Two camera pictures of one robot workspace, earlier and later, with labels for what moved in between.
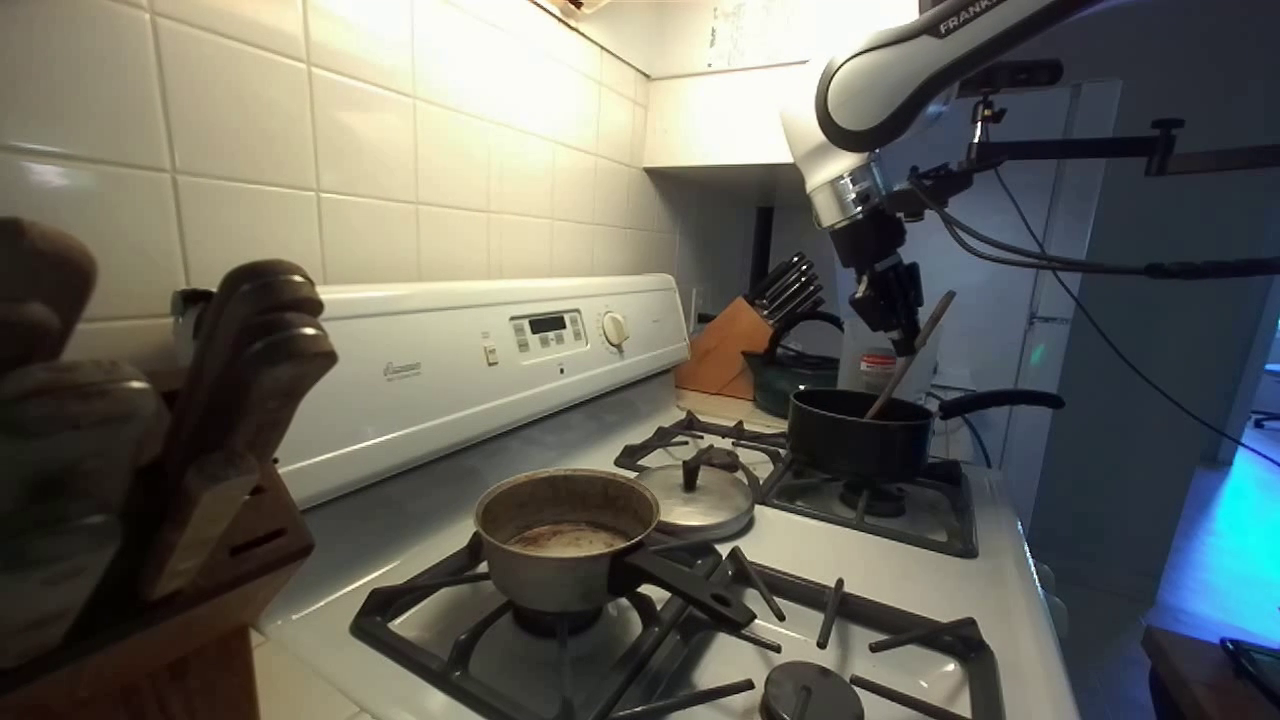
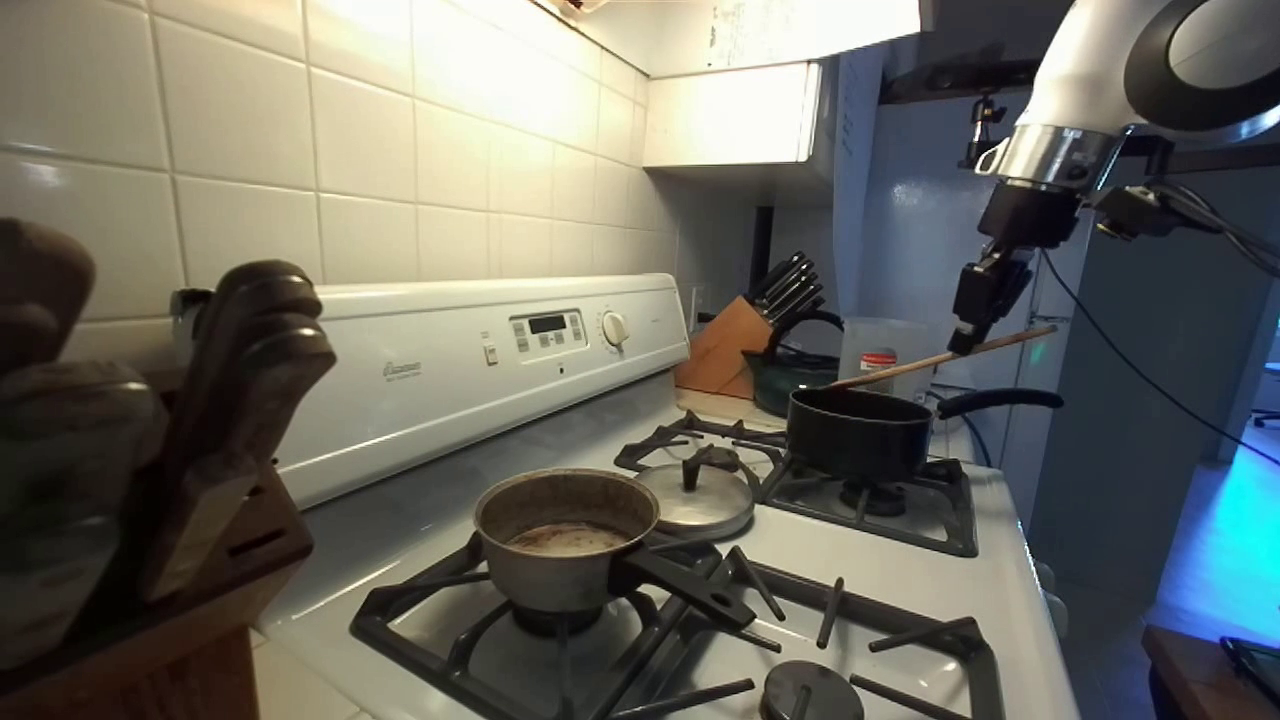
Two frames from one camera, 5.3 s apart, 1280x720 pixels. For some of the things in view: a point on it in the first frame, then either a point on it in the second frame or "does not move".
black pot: (838, 443) does not move
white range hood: (730, 80) does not move
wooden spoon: (929, 331) to (902, 371)
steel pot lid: (703, 498) does not move
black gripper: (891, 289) to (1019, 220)
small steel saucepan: (563, 540) does not move
